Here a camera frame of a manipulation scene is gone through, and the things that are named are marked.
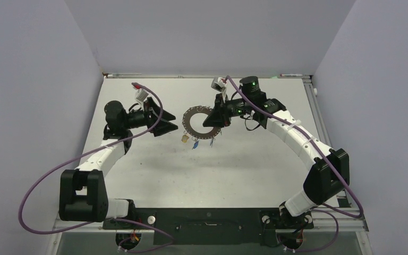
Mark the aluminium frame rail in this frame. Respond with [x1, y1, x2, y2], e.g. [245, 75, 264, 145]
[54, 207, 369, 233]
[302, 76, 350, 208]

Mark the yellow key tag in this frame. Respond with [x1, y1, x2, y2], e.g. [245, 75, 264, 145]
[181, 134, 190, 143]

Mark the aluminium frame rail front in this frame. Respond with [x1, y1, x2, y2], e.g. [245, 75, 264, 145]
[54, 207, 369, 233]

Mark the aluminium frame rail right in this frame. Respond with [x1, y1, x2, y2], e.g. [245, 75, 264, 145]
[302, 76, 350, 208]

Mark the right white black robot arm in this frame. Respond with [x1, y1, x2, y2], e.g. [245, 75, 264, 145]
[203, 76, 350, 227]

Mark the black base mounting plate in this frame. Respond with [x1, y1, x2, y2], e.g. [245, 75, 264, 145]
[103, 208, 314, 246]

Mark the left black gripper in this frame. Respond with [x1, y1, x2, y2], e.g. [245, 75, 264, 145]
[122, 98, 177, 137]

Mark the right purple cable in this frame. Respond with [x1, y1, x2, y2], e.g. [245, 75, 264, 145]
[225, 75, 364, 254]

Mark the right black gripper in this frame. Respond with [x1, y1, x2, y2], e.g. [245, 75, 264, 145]
[203, 92, 251, 128]

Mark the aluminium rail back edge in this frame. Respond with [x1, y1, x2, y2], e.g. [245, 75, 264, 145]
[103, 73, 312, 80]

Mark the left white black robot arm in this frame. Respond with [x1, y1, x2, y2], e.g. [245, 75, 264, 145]
[59, 97, 178, 228]

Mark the purple cable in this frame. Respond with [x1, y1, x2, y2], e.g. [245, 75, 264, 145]
[225, 75, 364, 254]
[18, 82, 175, 254]

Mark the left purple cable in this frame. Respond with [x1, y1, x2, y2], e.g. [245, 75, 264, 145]
[18, 82, 175, 254]

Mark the large metal ring disc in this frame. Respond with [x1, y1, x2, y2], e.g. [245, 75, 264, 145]
[182, 105, 221, 140]

